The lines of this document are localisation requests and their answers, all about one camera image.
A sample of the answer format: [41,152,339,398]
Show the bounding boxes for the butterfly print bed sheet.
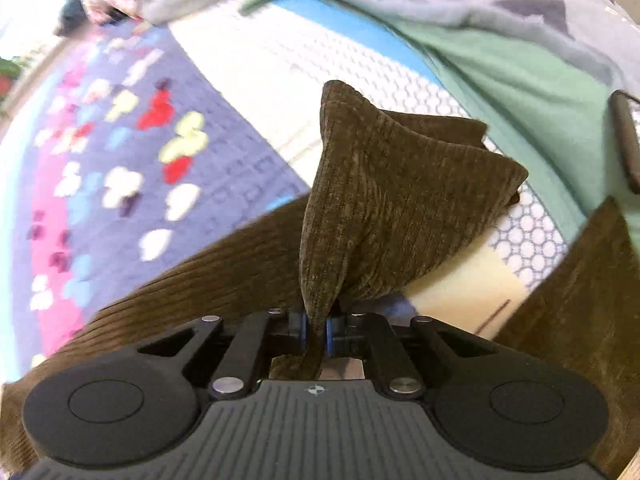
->
[0,0,571,378]

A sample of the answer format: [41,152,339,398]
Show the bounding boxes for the potted green plant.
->
[0,56,24,107]

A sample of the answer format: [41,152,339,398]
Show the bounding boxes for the dark blue bag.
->
[54,0,96,37]

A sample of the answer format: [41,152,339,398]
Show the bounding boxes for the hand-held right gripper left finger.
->
[135,308,309,402]

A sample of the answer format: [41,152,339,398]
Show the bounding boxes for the green garment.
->
[237,0,640,248]

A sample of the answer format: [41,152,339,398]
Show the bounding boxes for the brown corduroy pants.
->
[0,80,640,480]

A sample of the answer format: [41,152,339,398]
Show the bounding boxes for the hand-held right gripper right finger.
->
[325,312,495,402]

